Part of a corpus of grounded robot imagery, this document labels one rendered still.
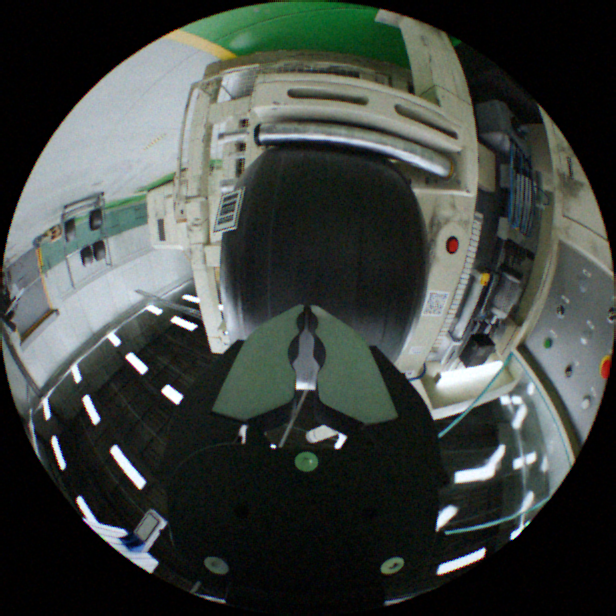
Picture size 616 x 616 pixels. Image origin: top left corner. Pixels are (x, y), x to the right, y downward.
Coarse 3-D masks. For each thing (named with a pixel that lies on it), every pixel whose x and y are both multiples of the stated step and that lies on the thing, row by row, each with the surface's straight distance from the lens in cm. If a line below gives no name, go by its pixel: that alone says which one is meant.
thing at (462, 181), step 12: (456, 156) 42; (468, 156) 40; (408, 168) 59; (420, 168) 53; (456, 168) 41; (468, 168) 40; (408, 180) 58; (420, 180) 52; (432, 180) 47; (444, 180) 43; (456, 180) 40; (468, 180) 39; (432, 192) 50; (444, 192) 45; (456, 192) 41; (468, 192) 39
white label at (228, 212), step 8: (232, 192) 28; (240, 192) 26; (224, 200) 28; (232, 200) 27; (240, 200) 26; (224, 208) 27; (232, 208) 26; (240, 208) 25; (216, 216) 27; (224, 216) 26; (232, 216) 25; (216, 224) 27; (224, 224) 25; (232, 224) 24; (216, 232) 26
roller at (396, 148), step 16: (256, 128) 35; (272, 128) 34; (288, 128) 34; (304, 128) 33; (320, 128) 34; (336, 128) 34; (352, 128) 35; (256, 144) 35; (272, 144) 35; (288, 144) 35; (304, 144) 34; (320, 144) 34; (336, 144) 34; (352, 144) 34; (368, 144) 34; (384, 144) 35; (400, 144) 36; (416, 144) 39; (400, 160) 38; (416, 160) 38; (432, 160) 39; (448, 160) 42; (448, 176) 42
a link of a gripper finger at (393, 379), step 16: (384, 368) 9; (400, 384) 8; (400, 400) 8; (416, 400) 8; (400, 416) 7; (416, 416) 8; (432, 416) 8; (368, 432) 7; (384, 432) 7; (400, 432) 7; (416, 432) 7; (432, 432) 8; (400, 448) 7; (416, 448) 7; (432, 448) 7; (432, 464) 7; (448, 480) 7; (368, 512) 7
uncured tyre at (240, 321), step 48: (288, 192) 24; (336, 192) 24; (384, 192) 27; (240, 240) 23; (288, 240) 21; (336, 240) 22; (384, 240) 23; (240, 288) 23; (288, 288) 21; (336, 288) 21; (384, 288) 23; (240, 336) 26; (384, 336) 26
